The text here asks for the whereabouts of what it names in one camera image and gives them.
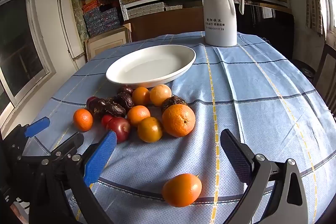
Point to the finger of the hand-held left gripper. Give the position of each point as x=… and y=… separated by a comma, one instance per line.
x=68, y=144
x=36, y=127

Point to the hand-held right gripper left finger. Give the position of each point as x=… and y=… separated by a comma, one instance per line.
x=101, y=158

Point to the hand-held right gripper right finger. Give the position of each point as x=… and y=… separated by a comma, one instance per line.
x=236, y=158

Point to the small mandarin orange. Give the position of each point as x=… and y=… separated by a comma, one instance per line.
x=83, y=120

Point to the dark purple passion fruit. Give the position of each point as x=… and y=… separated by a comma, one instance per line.
x=125, y=101
x=125, y=89
x=96, y=107
x=115, y=109
x=173, y=101

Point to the large orange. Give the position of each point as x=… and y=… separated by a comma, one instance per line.
x=178, y=120

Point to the pale orange fruit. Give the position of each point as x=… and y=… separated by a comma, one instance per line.
x=160, y=95

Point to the white oval plate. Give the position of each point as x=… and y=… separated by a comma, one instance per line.
x=149, y=66

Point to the dark red plum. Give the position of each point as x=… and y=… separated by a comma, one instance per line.
x=90, y=100

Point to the blue checked tablecloth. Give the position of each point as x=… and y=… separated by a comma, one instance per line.
x=249, y=98

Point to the green marbled board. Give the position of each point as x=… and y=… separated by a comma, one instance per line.
x=78, y=16

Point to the stack of blue patterned boxes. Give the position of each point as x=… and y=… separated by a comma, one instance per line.
x=101, y=20

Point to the white thermos jug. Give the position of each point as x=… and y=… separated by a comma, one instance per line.
x=220, y=11

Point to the brown cardboard box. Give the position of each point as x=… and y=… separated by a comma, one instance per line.
x=168, y=23

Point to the window with white frame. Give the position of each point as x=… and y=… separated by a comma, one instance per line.
x=21, y=48

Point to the white wall conduit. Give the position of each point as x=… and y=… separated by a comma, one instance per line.
x=67, y=27

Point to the wooden picture frame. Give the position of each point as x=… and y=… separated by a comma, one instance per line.
x=107, y=41

